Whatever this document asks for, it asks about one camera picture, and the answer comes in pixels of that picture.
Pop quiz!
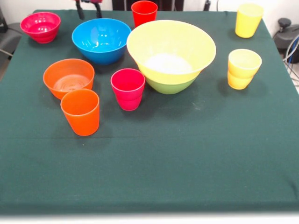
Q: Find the dark green table cloth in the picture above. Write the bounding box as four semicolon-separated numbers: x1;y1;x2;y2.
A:
0;9;299;215

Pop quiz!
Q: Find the bright yellow cup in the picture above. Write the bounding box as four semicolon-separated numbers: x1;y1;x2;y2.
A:
235;3;264;39

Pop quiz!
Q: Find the small orange bowl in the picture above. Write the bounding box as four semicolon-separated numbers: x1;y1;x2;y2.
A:
43;58;95;100

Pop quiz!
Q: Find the amber yellow cup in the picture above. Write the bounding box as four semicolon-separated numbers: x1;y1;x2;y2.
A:
228;49;263;90

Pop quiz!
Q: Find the pink bowl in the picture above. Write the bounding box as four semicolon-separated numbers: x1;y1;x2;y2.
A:
20;11;62;44

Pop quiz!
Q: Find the blue bowl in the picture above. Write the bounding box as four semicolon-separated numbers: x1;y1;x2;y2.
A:
71;18;132;66

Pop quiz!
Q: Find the red cup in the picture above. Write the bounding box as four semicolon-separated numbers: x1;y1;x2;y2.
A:
130;0;158;28

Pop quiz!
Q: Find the large yellow-orange bowl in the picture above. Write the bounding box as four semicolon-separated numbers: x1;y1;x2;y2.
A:
126;20;217;85

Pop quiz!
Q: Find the pink cup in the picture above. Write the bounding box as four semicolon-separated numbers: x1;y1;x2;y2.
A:
110;68;146;112

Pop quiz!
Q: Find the green bowl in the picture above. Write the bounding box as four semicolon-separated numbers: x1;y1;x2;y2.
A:
144;76;197;95

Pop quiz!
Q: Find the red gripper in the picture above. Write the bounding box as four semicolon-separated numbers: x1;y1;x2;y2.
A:
73;0;105;20

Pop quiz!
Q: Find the orange cup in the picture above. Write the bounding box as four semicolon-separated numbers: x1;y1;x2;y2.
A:
60;88;100;137

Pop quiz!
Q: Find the tangle of cables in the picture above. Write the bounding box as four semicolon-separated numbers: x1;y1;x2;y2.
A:
282;35;299;87

